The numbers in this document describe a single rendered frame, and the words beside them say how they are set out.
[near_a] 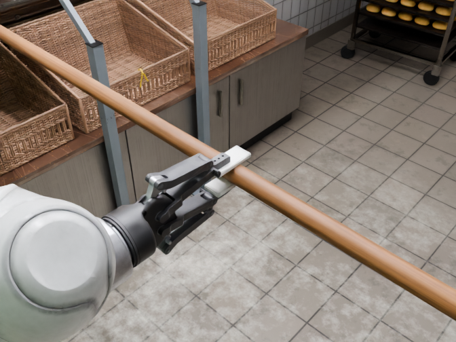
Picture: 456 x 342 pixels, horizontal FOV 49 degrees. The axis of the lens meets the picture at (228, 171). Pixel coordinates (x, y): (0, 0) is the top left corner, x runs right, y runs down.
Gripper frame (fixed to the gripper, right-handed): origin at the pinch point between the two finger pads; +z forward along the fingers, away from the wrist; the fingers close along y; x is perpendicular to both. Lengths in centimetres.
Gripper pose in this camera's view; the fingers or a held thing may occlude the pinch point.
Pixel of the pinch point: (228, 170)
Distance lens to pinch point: 73.6
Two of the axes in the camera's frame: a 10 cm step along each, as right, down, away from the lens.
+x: 7.2, 4.4, -5.4
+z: 6.9, -4.5, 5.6
